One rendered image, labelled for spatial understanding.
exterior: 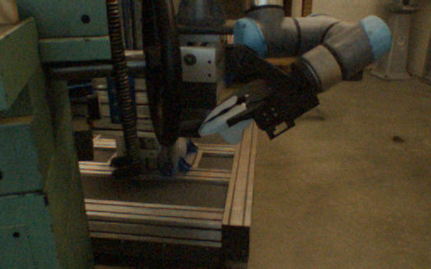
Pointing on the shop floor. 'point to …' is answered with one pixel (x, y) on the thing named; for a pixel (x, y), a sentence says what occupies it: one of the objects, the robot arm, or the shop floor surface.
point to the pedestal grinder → (397, 54)
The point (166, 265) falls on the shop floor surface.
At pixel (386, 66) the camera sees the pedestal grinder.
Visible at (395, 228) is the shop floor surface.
